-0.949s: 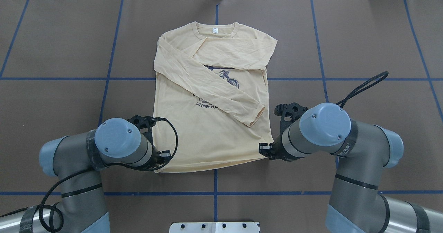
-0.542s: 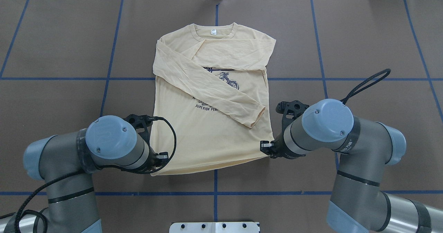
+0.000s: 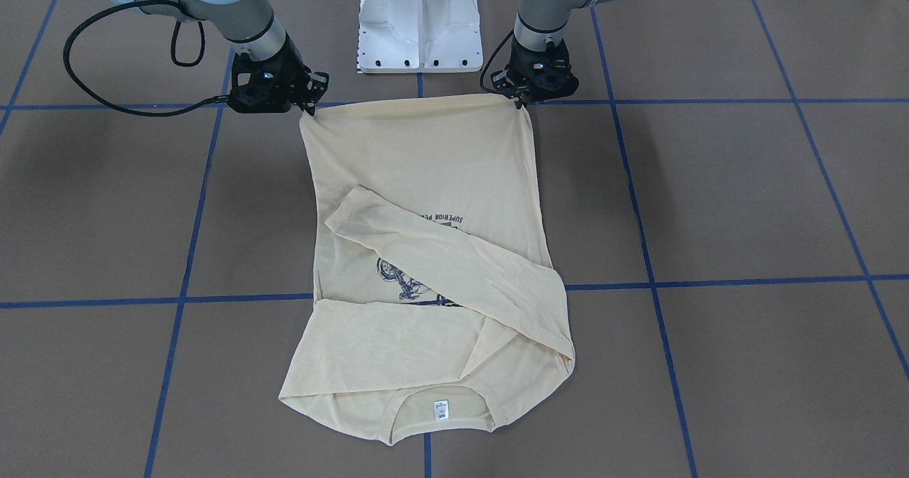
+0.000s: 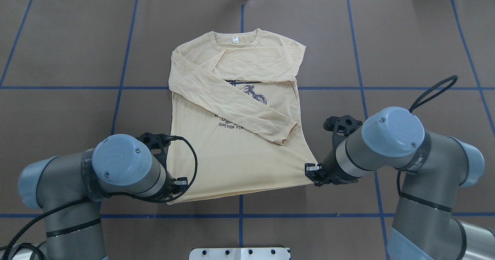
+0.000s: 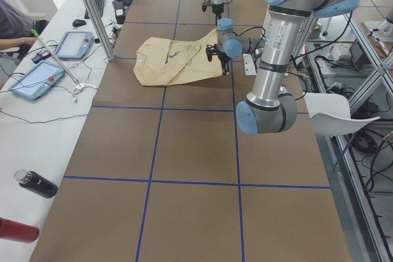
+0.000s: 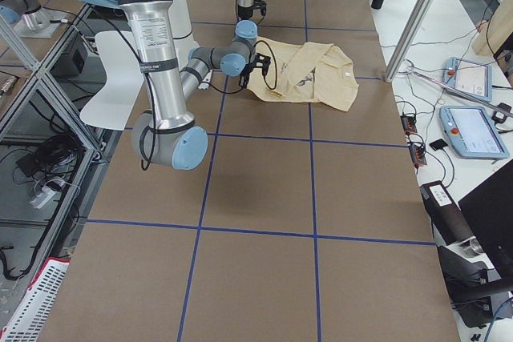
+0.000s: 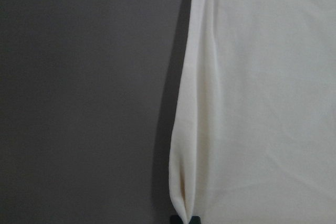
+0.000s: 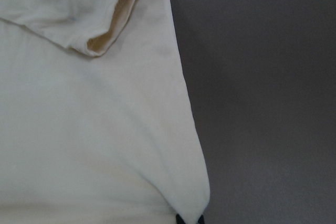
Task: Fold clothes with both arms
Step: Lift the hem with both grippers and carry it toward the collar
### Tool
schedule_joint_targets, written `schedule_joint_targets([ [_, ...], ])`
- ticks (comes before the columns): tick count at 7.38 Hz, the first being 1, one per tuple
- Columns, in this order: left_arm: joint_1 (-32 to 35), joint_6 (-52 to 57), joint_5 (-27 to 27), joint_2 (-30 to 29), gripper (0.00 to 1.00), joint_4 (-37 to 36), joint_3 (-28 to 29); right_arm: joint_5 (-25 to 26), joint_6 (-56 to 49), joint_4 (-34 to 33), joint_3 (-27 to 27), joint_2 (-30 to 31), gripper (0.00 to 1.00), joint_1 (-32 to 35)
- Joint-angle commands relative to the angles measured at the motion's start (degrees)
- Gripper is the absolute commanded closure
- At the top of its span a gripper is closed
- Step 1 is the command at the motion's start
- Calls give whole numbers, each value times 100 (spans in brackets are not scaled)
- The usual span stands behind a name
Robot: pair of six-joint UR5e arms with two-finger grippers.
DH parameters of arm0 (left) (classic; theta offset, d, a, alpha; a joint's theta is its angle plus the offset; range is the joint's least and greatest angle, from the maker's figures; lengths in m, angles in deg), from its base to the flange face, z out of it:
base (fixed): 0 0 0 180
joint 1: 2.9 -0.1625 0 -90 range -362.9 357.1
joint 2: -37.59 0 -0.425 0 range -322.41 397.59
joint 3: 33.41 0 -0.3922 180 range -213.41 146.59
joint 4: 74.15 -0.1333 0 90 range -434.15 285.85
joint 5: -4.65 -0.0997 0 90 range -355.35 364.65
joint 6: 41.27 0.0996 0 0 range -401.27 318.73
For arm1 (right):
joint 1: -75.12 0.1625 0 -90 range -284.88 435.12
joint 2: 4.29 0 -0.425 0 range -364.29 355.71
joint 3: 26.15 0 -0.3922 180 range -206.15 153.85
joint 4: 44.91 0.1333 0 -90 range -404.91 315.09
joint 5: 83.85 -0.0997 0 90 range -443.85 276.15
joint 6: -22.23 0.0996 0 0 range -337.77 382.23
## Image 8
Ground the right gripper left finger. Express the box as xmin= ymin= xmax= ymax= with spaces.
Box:
xmin=175 ymin=214 xmax=186 ymax=224

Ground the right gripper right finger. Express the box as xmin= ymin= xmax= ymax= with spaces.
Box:
xmin=197 ymin=215 xmax=205 ymax=224

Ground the cream long-sleeve graphic shirt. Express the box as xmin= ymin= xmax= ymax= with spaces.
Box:
xmin=1 ymin=0 xmax=210 ymax=223

